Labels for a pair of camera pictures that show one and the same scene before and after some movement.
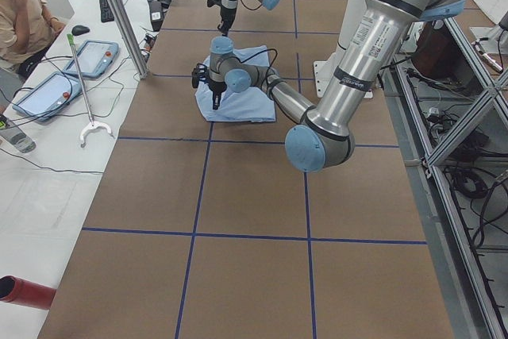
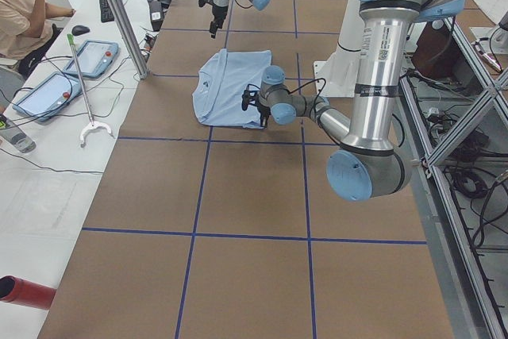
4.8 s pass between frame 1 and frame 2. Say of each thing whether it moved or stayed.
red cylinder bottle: stayed
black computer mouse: stayed
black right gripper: moved
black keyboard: stayed
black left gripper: moved
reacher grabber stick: stayed
